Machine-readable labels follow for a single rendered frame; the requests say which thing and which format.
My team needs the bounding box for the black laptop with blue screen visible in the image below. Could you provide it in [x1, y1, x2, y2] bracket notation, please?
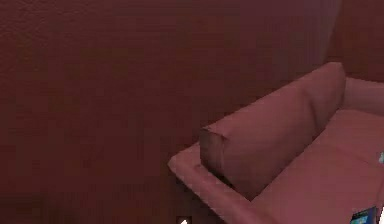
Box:
[349, 206, 379, 224]

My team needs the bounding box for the pink sofa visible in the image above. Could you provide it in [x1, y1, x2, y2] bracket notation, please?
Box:
[167, 61, 384, 224]

